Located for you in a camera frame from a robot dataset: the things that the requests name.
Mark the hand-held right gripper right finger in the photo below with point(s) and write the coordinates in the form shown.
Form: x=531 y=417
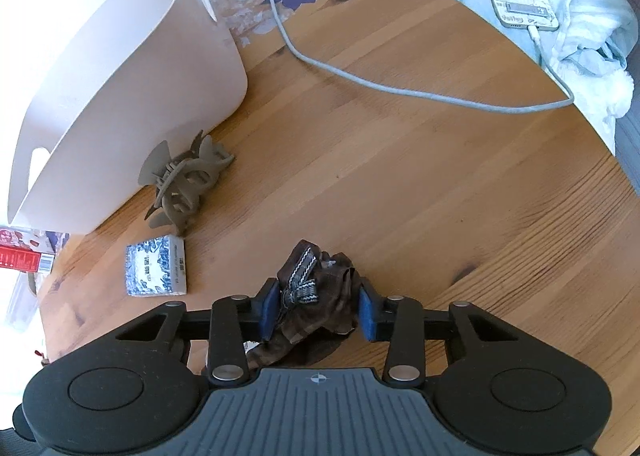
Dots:
x=367 y=311

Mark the red milk carton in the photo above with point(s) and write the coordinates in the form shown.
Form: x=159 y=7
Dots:
x=22 y=256

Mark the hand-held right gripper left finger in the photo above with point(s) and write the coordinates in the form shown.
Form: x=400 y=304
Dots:
x=270 y=308

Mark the light blue clothing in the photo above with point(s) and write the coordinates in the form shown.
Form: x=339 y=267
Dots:
x=590 y=11

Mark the beige hair claw clip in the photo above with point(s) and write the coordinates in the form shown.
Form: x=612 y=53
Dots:
x=185 y=181

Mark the beige plastic storage bin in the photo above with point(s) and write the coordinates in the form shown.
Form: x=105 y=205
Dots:
x=125 y=111

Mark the brown plaid hair scrunchie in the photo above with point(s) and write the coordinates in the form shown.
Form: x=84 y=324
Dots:
x=325 y=296

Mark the wooden desk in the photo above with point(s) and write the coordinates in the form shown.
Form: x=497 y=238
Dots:
x=425 y=186

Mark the blue white patterned tissue pack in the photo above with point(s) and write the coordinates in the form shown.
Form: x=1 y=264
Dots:
x=155 y=266

